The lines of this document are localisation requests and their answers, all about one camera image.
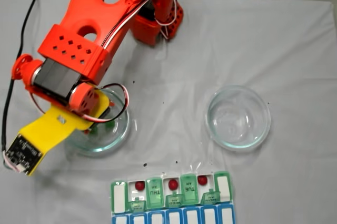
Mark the glass bowl for green balls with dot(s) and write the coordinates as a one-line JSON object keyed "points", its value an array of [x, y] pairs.
{"points": [[118, 139]]}

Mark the glass bowl for red balls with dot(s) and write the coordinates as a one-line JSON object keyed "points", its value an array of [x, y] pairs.
{"points": [[237, 118]]}

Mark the red ball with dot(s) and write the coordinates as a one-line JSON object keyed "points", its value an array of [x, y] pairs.
{"points": [[173, 184], [202, 180], [139, 185]]}

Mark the weekly pill organizer box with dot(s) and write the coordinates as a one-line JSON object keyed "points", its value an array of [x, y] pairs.
{"points": [[171, 216]]}

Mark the black camera board yellow mount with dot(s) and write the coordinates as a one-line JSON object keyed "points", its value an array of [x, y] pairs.
{"points": [[22, 154]]}

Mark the white tablecloth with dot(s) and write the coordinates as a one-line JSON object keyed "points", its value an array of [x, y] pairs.
{"points": [[263, 50]]}

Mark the green ball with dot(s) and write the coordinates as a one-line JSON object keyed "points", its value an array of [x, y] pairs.
{"points": [[94, 130], [109, 125]]}

